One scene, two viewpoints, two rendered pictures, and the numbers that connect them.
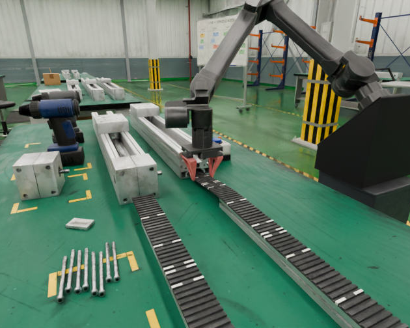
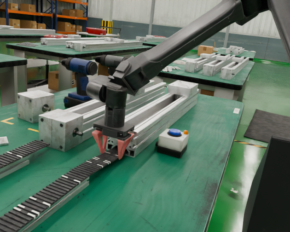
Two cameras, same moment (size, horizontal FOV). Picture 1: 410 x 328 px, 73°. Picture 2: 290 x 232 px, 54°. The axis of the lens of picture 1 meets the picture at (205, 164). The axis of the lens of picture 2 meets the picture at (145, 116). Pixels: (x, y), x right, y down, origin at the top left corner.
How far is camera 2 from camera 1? 0.65 m
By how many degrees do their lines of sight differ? 43
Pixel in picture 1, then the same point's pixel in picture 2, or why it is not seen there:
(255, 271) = not seen: outside the picture
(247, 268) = not seen: outside the picture
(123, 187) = (42, 130)
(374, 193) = not seen: outside the picture
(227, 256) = not seen: outside the picture
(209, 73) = (142, 58)
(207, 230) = (31, 186)
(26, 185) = (20, 108)
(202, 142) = (106, 119)
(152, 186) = (60, 140)
